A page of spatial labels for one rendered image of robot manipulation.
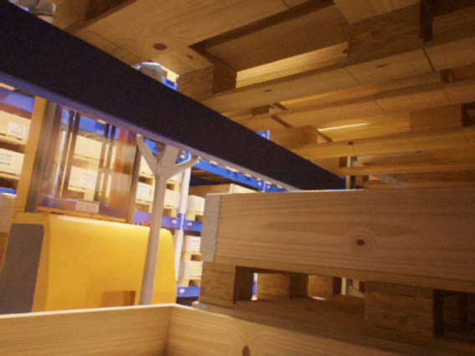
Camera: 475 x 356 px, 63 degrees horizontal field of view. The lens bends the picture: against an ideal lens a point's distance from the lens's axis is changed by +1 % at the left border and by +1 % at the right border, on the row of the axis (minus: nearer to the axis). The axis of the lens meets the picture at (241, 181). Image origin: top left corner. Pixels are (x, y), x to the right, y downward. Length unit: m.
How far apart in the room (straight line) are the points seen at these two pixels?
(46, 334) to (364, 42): 0.89
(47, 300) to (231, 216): 1.08
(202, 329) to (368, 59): 0.76
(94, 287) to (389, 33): 1.75
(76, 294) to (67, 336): 1.09
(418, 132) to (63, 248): 1.61
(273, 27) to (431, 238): 0.59
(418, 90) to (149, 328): 0.90
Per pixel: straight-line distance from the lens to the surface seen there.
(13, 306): 2.25
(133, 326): 1.08
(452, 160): 1.68
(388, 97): 1.03
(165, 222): 5.14
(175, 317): 1.15
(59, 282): 2.03
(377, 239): 0.97
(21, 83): 0.83
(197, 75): 1.15
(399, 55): 0.85
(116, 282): 2.20
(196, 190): 6.66
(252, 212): 1.14
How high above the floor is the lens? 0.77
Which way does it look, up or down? 11 degrees up
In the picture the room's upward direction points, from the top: 5 degrees clockwise
